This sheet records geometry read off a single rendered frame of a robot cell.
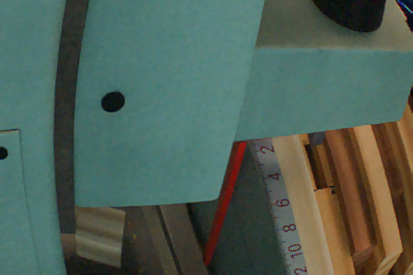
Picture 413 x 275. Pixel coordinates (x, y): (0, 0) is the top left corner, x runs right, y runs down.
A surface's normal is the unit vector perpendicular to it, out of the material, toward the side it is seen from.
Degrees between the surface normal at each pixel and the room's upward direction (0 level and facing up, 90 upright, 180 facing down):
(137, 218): 0
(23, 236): 90
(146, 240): 0
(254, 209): 90
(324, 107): 90
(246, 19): 90
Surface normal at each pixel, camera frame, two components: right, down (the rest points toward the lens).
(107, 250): -0.12, 0.74
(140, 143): 0.23, 0.76
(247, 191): -0.96, 0.09
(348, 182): 0.14, -0.65
